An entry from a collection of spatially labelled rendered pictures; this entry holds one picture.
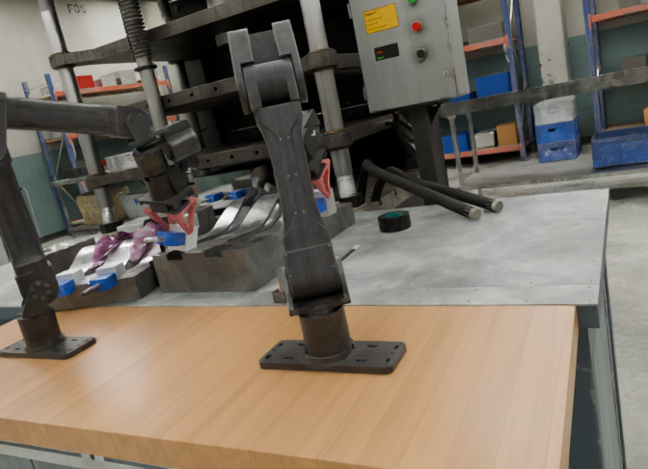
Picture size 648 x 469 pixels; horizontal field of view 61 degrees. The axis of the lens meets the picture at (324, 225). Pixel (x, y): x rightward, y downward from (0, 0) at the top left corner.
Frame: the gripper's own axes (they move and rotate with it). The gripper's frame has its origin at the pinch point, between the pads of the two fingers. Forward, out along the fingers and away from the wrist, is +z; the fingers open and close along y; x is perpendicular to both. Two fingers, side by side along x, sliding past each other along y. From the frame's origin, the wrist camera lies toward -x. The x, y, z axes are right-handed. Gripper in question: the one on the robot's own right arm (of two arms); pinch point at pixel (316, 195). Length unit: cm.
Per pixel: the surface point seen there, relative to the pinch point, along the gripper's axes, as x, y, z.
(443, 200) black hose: -23.3, -16.4, 25.0
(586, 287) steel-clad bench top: 21, -50, 6
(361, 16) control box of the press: -84, 13, -2
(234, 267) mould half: 17.6, 14.0, 2.0
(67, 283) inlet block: 25, 54, -4
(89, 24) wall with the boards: -621, 691, 87
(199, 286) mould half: 19.3, 24.8, 5.3
